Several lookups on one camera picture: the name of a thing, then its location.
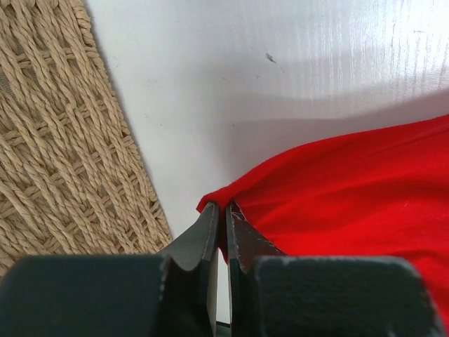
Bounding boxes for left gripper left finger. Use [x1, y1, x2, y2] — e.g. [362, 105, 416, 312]
[1, 203, 219, 336]

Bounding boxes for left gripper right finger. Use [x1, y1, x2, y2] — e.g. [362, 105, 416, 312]
[225, 202, 446, 336]

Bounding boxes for red t shirt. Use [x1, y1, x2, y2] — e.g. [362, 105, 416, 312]
[197, 116, 448, 321]

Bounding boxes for wicker basket with cloth liner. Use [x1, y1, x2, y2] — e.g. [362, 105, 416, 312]
[1, 1, 173, 273]

